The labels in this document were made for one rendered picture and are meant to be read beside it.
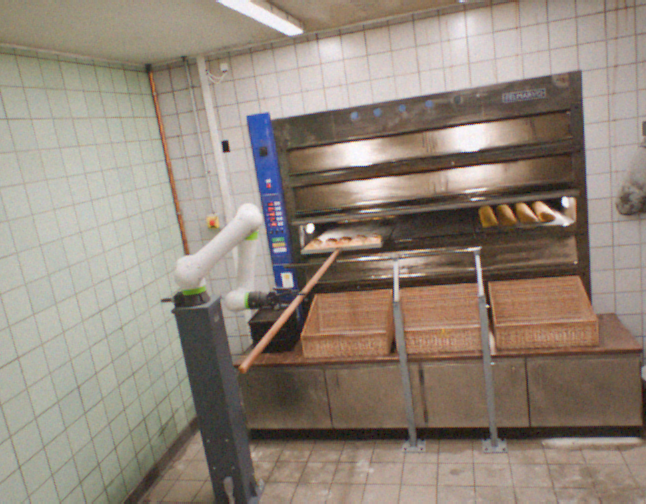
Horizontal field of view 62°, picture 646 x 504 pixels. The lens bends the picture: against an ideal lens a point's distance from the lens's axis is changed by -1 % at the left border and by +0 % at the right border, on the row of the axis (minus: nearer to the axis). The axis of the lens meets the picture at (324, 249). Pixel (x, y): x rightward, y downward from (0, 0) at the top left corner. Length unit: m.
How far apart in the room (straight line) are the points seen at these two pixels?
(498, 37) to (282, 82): 1.37
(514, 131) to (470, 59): 0.52
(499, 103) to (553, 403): 1.82
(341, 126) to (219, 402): 1.89
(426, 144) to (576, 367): 1.60
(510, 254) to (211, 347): 1.99
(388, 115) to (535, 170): 0.98
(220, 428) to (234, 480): 0.32
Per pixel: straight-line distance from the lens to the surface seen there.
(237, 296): 2.74
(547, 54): 3.62
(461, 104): 3.58
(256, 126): 3.76
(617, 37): 3.70
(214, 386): 2.97
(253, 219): 2.60
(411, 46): 3.60
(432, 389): 3.43
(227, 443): 3.12
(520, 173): 3.61
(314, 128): 3.69
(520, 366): 3.37
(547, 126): 3.62
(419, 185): 3.60
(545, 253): 3.72
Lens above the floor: 1.97
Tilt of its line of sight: 12 degrees down
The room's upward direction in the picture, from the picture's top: 9 degrees counter-clockwise
